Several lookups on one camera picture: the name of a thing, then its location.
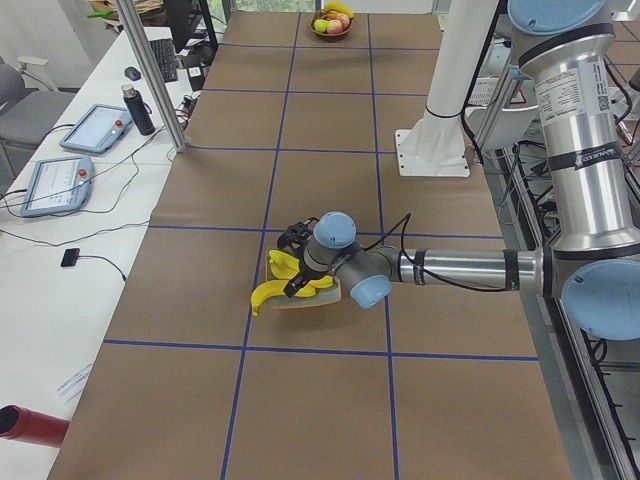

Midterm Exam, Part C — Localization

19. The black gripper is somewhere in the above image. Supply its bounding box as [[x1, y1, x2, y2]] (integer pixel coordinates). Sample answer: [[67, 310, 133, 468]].
[[283, 259, 328, 298]]

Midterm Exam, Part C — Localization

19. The yellow banana top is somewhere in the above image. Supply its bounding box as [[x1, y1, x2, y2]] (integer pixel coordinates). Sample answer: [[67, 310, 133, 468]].
[[268, 249, 318, 297]]

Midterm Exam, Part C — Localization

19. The yellow banana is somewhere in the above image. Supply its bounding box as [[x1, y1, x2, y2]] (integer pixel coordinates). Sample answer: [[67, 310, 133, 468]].
[[250, 279, 318, 317], [322, 1, 354, 18], [308, 275, 334, 289], [268, 249, 318, 297]]

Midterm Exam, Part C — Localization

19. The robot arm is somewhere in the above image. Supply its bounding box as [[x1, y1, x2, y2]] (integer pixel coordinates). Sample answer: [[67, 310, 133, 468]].
[[283, 1, 639, 340]]

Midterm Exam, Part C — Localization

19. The grey square plate orange rim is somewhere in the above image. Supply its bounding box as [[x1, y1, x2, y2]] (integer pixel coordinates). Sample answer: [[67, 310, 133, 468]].
[[265, 253, 342, 309]]

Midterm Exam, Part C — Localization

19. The woven wicker basket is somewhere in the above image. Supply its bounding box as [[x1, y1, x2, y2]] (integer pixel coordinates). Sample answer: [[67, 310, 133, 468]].
[[309, 11, 353, 41]]

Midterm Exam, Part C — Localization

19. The black small box device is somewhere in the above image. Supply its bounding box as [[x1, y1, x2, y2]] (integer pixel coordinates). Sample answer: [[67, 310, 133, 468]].
[[60, 248, 80, 268]]

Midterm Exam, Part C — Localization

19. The black water bottle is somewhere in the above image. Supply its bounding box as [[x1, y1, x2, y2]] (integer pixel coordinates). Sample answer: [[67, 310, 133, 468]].
[[121, 84, 155, 136]]

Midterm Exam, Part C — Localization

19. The teach pendant far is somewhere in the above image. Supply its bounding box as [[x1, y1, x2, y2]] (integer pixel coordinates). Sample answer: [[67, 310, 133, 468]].
[[59, 104, 132, 155]]

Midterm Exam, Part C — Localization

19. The teach pendant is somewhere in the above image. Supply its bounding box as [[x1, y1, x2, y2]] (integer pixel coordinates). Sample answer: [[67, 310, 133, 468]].
[[59, 104, 132, 155], [20, 155, 94, 218]]

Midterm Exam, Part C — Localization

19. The teach pendant near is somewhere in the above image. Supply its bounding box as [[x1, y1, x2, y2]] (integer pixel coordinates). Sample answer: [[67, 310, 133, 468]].
[[20, 155, 94, 218]]

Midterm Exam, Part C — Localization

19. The computer mouse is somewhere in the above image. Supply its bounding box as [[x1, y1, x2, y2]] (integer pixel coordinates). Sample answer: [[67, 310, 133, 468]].
[[124, 66, 141, 81]]

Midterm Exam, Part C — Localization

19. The black keyboard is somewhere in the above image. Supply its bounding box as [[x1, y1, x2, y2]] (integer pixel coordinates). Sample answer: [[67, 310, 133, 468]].
[[149, 38, 178, 83]]

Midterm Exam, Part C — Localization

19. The yellow banana bottom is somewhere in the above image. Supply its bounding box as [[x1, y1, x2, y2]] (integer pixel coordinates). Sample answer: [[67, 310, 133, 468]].
[[322, 1, 354, 18]]

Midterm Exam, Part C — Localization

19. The black monitor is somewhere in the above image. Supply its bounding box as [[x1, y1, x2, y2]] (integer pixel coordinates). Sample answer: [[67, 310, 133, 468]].
[[163, 0, 218, 53]]

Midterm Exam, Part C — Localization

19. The red fire extinguisher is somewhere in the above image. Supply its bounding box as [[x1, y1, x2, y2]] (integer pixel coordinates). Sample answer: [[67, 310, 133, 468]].
[[1, 405, 70, 448]]

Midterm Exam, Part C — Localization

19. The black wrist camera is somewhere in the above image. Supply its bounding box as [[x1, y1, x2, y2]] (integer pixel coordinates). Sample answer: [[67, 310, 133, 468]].
[[277, 217, 318, 253]]

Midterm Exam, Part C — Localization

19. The aluminium frame post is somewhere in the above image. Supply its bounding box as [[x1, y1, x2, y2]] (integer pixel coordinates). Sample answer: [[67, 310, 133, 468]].
[[115, 0, 186, 153]]

